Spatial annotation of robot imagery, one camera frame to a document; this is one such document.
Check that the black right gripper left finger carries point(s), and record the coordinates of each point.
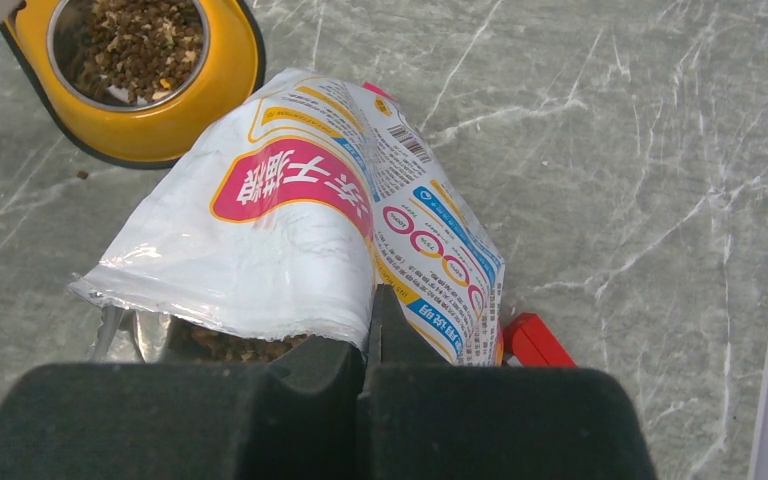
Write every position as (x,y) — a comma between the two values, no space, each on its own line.
(293,418)

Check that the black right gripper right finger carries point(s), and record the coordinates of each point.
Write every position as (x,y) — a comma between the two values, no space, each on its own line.
(425,418)

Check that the cat food bag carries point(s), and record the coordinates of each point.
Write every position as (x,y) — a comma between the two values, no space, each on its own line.
(289,211)

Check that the yellow double pet bowl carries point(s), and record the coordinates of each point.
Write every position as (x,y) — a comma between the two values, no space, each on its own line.
(135,83)

